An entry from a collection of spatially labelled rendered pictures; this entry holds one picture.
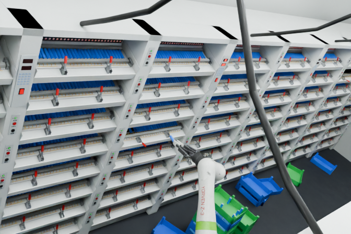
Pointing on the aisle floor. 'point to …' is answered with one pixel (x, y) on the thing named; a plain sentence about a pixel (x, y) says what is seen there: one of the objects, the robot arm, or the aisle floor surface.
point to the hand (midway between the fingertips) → (178, 144)
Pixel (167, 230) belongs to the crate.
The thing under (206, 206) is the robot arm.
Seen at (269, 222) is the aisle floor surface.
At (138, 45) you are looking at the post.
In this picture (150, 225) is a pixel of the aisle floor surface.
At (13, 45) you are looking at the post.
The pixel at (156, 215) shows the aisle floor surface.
